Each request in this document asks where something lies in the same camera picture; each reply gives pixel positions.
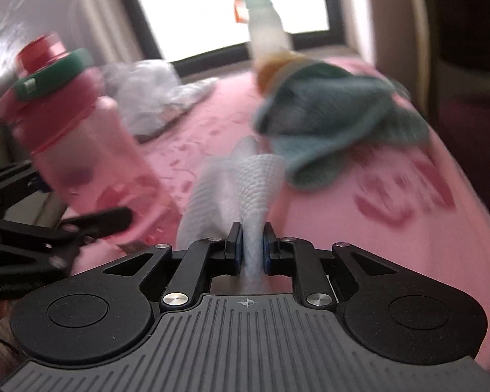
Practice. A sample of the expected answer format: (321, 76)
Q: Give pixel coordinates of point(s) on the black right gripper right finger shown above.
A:
(391, 310)

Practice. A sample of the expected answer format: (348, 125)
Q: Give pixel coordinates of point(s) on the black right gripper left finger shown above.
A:
(99, 314)

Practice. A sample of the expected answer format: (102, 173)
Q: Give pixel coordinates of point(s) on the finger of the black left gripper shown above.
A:
(78, 231)
(17, 182)

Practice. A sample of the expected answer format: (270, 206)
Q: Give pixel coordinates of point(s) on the pink water bottle green lid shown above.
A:
(58, 111)

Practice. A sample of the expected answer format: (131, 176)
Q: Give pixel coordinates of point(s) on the white paper towel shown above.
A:
(238, 188)

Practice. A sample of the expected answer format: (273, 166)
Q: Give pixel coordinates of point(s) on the pink printed tablecloth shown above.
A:
(414, 207)

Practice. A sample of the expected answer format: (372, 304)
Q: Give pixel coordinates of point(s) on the clear plastic bag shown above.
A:
(151, 96)

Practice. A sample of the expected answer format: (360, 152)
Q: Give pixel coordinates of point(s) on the teal green cloth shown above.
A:
(317, 112)

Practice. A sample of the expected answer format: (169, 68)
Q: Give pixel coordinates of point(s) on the frosted bottle mint cap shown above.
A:
(270, 48)

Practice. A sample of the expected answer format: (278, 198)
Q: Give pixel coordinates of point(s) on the dark maroon chair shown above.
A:
(457, 33)

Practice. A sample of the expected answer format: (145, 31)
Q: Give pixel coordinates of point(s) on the dark window frame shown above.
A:
(199, 35)

